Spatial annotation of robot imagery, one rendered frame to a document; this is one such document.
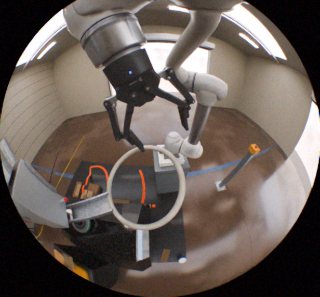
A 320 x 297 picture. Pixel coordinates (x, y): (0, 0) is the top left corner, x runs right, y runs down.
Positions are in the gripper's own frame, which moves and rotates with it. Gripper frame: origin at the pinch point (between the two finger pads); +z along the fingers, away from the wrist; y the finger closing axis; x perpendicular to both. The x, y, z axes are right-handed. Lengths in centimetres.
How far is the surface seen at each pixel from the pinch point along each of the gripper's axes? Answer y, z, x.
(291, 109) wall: -579, 181, 38
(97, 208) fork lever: 55, 24, 9
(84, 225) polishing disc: 87, 31, 22
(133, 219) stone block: 52, 56, 18
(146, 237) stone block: 46, 59, 36
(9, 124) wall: 482, -234, -177
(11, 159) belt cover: 56, -33, 6
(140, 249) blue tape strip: 51, 51, 45
